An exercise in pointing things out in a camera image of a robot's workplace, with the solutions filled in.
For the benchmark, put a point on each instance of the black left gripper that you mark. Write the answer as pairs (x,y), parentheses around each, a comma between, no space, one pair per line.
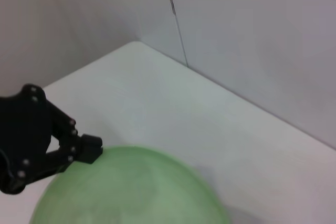
(23,129)

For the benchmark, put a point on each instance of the green round plate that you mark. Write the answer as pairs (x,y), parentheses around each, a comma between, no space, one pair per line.
(131,190)

